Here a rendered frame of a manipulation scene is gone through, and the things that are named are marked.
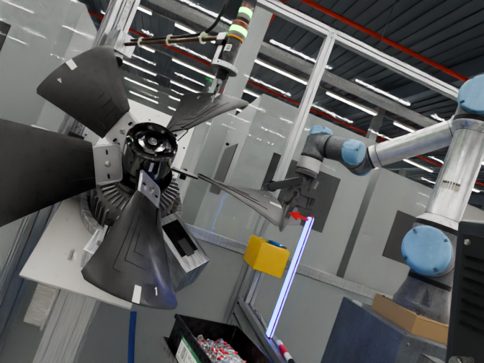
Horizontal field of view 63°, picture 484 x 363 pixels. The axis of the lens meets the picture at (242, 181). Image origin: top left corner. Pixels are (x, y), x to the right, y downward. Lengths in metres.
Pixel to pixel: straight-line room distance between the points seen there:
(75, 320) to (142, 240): 0.38
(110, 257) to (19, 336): 1.14
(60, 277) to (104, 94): 0.45
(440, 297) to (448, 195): 0.29
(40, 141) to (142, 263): 0.33
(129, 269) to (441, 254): 0.72
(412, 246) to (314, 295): 0.88
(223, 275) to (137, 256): 0.97
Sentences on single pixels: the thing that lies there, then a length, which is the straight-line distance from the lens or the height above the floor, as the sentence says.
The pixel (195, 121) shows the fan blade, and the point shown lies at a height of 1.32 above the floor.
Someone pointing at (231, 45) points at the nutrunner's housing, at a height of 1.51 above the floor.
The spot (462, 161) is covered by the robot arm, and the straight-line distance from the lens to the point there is 1.14.
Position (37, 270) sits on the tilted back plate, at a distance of 1.04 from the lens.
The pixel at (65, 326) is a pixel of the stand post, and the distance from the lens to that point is 1.14.
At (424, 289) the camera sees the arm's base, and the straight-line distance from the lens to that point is 1.22.
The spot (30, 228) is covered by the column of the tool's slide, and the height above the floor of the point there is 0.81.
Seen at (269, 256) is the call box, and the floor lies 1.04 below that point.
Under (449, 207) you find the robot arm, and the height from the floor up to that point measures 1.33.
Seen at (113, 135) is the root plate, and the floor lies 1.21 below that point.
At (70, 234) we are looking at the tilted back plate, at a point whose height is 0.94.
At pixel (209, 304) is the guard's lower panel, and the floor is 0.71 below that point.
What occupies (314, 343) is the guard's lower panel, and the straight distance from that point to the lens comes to 1.96.
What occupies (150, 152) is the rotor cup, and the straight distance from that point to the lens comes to 0.90.
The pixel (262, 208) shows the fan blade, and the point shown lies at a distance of 0.92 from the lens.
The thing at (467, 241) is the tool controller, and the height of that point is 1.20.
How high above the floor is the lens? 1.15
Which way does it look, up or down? 3 degrees up
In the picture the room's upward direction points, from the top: 20 degrees clockwise
